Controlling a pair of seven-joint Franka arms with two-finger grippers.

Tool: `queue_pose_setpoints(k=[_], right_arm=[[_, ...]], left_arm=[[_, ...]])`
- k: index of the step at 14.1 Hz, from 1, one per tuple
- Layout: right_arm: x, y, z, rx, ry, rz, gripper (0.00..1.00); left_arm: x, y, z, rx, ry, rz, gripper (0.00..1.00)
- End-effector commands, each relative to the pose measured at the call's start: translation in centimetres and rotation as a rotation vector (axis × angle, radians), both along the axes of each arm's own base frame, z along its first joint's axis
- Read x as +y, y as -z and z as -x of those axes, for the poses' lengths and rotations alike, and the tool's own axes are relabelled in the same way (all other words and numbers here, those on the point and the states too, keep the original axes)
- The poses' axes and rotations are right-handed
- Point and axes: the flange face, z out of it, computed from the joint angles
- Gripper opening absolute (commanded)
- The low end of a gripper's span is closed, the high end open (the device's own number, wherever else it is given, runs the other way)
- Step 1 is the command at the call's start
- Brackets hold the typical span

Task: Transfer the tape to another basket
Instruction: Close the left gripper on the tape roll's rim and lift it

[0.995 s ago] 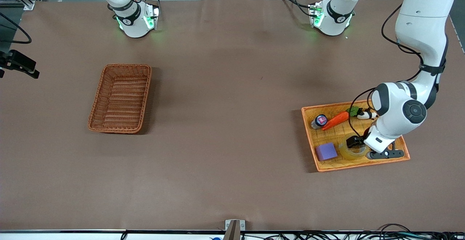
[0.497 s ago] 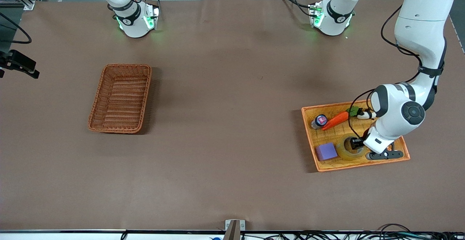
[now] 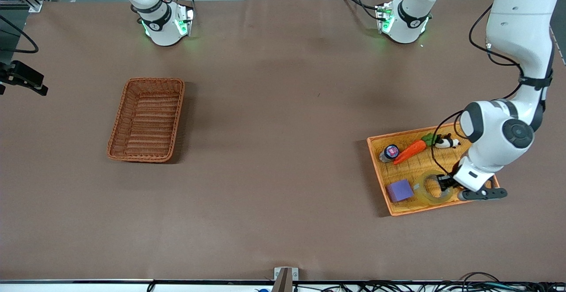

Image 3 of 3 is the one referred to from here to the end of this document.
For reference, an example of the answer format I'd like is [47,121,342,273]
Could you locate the clear tape roll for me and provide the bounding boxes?
[413,170,454,205]

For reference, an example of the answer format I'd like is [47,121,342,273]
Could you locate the purple foam block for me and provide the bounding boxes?
[386,179,415,203]

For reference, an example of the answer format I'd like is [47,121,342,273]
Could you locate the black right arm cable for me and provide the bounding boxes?
[0,15,40,54]

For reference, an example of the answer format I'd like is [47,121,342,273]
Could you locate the black cable bundle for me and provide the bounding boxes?
[292,272,566,292]

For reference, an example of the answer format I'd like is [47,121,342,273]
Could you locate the brown table cover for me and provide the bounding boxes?
[0,0,566,281]

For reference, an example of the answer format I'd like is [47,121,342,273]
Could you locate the brown wicker basket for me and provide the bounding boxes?
[106,77,186,163]

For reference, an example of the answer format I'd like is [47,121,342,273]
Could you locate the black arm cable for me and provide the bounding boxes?
[431,4,524,180]
[0,15,40,54]

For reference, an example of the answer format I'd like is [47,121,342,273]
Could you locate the black white panda toy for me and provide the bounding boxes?
[434,134,461,150]

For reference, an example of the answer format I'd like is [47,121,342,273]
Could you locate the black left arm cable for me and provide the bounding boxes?
[431,4,524,180]

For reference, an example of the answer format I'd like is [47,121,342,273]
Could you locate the orange yellow wicker tray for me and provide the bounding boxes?
[367,124,500,216]

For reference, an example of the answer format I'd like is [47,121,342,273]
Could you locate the orange toy carrot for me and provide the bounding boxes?
[393,133,438,165]

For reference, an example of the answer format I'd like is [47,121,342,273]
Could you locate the small bottle purple cap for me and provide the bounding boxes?
[379,144,400,163]

